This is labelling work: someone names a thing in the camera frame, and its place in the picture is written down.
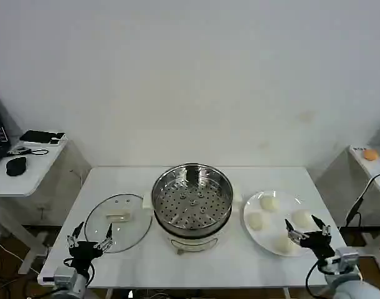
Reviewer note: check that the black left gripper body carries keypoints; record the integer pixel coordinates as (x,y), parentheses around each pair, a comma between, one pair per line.
(84,253)

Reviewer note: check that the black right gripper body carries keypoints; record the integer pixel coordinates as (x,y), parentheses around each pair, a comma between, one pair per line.
(321,244)

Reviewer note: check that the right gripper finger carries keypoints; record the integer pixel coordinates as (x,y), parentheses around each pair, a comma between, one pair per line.
(325,230)
(295,235)

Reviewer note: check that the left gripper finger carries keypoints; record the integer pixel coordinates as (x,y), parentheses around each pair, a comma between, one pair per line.
(74,238)
(106,241)

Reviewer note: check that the white steamed bun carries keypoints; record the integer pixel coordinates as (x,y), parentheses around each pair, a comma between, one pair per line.
(301,218)
(283,243)
(269,204)
(256,222)

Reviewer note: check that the round glass lid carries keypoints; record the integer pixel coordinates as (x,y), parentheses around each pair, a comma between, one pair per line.
(123,232)

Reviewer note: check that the white round plate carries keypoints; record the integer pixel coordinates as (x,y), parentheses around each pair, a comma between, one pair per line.
(277,223)

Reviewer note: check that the white side table with orange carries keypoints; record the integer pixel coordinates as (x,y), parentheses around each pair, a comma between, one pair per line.
(375,174)

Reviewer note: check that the white side table with laptop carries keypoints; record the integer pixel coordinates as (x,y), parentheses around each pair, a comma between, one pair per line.
(37,169)

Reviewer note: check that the orange fruit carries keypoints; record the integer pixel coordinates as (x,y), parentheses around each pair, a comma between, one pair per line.
(371,154)

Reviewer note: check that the black computer mouse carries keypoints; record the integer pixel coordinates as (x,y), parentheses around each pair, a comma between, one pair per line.
(16,166)

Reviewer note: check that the white work table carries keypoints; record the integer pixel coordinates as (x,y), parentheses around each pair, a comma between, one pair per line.
(208,269)

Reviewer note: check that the perforated steel steamer basket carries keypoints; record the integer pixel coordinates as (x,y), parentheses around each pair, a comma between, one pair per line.
(193,199)

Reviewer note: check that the flat white box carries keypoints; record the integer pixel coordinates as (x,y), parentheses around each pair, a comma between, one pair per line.
(37,144)

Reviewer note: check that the black flat tablet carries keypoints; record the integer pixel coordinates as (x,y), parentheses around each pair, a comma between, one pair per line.
(40,135)

